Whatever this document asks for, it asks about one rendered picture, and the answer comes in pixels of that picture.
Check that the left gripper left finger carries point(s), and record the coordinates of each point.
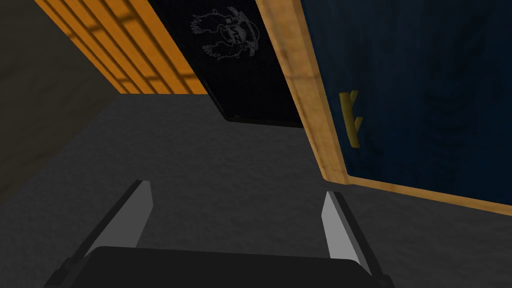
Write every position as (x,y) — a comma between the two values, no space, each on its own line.
(127,219)

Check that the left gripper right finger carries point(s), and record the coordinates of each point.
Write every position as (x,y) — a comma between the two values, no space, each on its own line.
(339,232)

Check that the dark blue door leaf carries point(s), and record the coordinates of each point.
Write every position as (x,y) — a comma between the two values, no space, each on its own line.
(420,92)

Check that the orange slatted door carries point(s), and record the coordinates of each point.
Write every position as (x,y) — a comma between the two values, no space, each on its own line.
(124,48)

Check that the black picture with white drawing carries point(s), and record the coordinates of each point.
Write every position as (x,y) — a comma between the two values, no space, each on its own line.
(234,64)

